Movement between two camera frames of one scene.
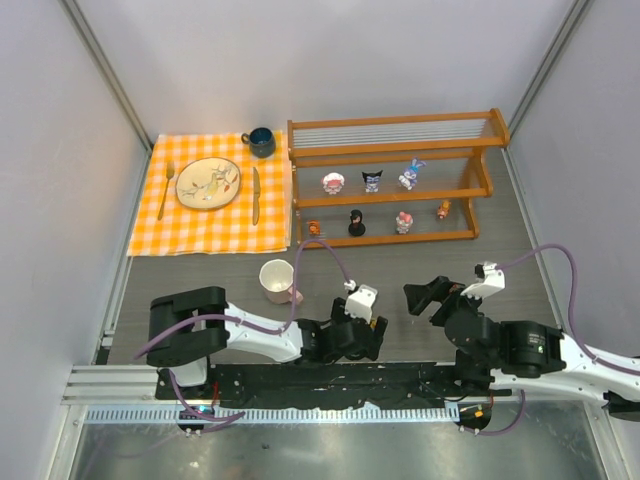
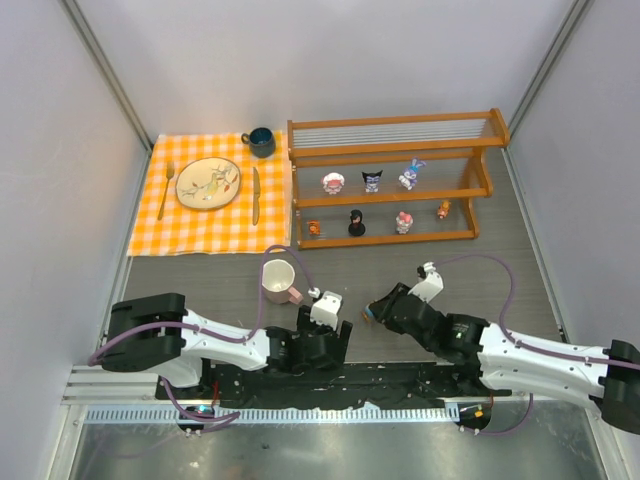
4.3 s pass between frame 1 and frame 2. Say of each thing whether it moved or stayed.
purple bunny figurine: stayed
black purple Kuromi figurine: stayed
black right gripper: moved
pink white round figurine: stayed
